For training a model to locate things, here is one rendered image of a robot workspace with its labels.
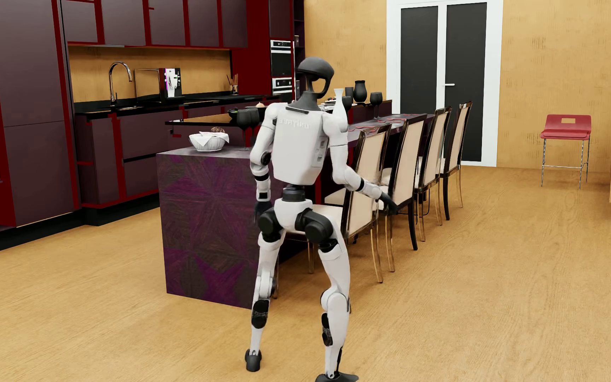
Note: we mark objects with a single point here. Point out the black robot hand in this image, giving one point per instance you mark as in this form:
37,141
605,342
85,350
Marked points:
389,203
263,210

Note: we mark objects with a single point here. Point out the dark grey robot head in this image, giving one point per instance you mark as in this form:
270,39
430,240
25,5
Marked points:
314,71

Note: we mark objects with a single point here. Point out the white left robot leg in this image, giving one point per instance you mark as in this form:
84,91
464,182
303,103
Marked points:
264,265

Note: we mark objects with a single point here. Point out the white robot leg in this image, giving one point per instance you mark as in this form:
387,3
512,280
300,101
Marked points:
334,286
264,265

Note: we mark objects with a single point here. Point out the purple kitchen island table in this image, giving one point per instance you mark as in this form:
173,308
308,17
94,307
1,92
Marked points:
207,223

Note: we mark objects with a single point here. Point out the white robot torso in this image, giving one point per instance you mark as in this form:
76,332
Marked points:
299,143

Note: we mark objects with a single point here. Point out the red table runner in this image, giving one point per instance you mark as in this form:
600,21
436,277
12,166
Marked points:
395,120

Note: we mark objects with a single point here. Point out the white bowl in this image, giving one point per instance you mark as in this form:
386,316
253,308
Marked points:
208,142

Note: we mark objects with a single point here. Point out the black wine glass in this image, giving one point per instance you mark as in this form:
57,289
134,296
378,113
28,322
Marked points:
245,118
376,98

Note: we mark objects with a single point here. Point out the white right robot leg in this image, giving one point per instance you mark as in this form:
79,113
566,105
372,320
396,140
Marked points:
334,286

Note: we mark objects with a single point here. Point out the black round vase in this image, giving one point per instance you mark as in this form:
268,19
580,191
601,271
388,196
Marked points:
360,92

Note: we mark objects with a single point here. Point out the white slim vase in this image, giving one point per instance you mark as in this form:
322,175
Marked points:
339,94

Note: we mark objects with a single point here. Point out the utensil holder with utensils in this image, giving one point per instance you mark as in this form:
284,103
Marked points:
233,85

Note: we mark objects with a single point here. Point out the dark kitchen counter cabinets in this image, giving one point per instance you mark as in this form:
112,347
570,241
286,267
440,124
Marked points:
136,154

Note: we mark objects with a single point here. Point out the built-in steel oven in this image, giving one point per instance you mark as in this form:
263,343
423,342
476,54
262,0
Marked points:
280,66

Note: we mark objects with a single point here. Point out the black coffee machine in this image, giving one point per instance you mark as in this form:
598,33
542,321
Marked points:
171,83

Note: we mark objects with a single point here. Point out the red bar stool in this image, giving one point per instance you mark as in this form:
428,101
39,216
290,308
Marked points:
566,127

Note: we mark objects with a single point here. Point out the chrome kitchen faucet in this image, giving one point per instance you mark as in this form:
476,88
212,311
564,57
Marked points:
111,79

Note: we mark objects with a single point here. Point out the tall dark red cabinet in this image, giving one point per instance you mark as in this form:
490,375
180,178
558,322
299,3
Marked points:
32,111

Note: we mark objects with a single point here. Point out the beige dining chair black frame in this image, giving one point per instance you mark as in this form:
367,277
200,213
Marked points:
407,154
370,159
459,132
435,143

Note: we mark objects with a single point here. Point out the black double door white frame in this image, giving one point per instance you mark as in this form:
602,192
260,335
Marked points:
464,79

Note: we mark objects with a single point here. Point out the dark upper wall cabinets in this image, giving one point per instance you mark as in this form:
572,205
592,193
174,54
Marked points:
167,21

